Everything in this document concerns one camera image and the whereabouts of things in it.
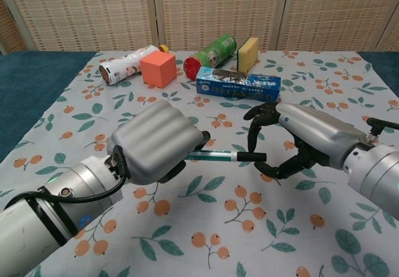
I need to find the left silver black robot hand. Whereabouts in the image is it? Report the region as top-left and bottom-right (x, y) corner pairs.
(107, 99), (216, 185)

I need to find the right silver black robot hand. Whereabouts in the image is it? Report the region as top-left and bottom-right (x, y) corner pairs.
(243, 101), (380, 182)

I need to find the green white marker pen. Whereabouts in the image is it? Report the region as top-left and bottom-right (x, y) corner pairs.
(183, 149), (239, 163)

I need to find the black pen cap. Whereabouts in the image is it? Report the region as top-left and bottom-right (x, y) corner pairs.
(236, 152), (267, 163)

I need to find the white cylindrical bottle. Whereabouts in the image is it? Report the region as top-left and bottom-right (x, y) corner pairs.
(99, 44), (171, 87)

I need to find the orange cube block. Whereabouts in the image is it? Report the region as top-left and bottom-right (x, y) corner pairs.
(140, 51), (176, 89)

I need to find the blue cookie box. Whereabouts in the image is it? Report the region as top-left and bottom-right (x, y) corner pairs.
(196, 66), (283, 104)

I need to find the yellow green sponge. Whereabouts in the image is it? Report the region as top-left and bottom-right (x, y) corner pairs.
(238, 37), (260, 73)

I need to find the fruit leaf print tablecloth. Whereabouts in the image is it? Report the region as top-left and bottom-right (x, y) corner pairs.
(0, 51), (399, 277)

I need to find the green chips can red lid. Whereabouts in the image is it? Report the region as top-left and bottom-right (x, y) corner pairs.
(183, 34), (239, 78)

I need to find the woven bamboo folding screen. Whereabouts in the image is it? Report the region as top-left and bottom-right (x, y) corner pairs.
(0, 0), (399, 56)

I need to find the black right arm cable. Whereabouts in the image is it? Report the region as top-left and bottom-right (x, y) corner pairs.
(365, 117), (399, 137)

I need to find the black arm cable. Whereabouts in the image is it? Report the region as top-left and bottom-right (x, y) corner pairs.
(23, 145), (129, 203)
(365, 117), (399, 137)

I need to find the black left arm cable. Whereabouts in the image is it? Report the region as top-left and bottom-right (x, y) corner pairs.
(23, 145), (129, 203)

